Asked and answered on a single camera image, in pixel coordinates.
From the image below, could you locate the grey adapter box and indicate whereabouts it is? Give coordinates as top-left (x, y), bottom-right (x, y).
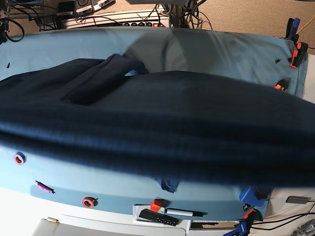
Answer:
top-left (286, 196), bottom-right (309, 205)

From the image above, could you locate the red cube block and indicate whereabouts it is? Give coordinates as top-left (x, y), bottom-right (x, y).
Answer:
top-left (150, 199), bottom-right (162, 212)

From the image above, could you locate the orange black clamp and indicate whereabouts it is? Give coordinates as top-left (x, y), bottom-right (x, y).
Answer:
top-left (243, 209), bottom-right (257, 219)
top-left (290, 42), bottom-right (309, 68)

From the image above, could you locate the light blue table cloth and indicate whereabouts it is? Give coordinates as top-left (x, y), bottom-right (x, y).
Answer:
top-left (0, 27), bottom-right (314, 220)

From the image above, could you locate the red tape roll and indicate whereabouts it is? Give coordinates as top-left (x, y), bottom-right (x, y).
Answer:
top-left (82, 197), bottom-right (97, 208)

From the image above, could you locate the orange black lower clamp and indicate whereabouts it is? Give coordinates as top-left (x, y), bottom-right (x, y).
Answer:
top-left (243, 209), bottom-right (257, 219)

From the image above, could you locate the white book under remote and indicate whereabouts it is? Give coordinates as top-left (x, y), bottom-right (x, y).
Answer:
top-left (132, 205), bottom-right (184, 227)

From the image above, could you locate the black remote control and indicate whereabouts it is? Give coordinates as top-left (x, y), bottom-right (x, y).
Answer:
top-left (139, 209), bottom-right (180, 226)

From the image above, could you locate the blue spring clamp top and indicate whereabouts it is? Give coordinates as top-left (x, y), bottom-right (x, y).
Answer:
top-left (285, 18), bottom-right (301, 40)

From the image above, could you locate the dark blue t-shirt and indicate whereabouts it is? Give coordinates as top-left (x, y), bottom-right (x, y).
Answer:
top-left (0, 54), bottom-right (315, 187)

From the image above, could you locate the black foot pedal start label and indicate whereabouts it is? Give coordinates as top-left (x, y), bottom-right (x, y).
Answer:
top-left (74, 0), bottom-right (93, 15)

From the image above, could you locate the white black marker pen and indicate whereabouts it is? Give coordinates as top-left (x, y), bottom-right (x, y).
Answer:
top-left (165, 208), bottom-right (207, 217)

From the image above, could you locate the orange black utility knife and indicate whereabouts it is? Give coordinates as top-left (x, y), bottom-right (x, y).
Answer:
top-left (274, 78), bottom-right (290, 92)

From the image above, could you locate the blue black clamp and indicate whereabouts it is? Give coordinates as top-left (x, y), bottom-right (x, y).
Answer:
top-left (223, 221), bottom-right (252, 236)

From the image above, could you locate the blue box black knob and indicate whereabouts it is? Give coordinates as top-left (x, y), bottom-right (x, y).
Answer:
top-left (239, 187), bottom-right (273, 207)

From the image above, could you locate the pink marker pen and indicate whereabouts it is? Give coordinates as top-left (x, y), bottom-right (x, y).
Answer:
top-left (34, 181), bottom-right (55, 194)

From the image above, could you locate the white power strip red switch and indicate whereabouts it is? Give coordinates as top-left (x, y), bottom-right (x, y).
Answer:
top-left (96, 22), bottom-right (165, 27)

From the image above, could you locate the purple tape roll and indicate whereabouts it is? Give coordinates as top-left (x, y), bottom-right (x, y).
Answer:
top-left (14, 152), bottom-right (26, 165)

